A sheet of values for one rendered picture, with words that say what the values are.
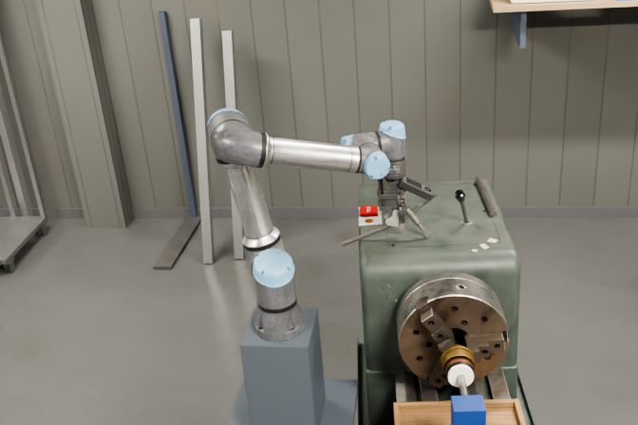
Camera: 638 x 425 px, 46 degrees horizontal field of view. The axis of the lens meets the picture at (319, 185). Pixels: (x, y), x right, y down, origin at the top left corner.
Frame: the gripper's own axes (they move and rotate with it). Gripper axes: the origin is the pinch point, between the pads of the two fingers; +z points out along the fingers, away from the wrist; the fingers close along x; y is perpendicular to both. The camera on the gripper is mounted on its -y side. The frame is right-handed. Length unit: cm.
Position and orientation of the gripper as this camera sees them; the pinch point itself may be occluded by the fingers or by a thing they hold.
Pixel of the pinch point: (403, 229)
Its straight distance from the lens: 235.7
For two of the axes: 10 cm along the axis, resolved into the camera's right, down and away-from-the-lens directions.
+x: -0.4, 4.1, -9.1
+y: -10.0, 0.5, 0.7
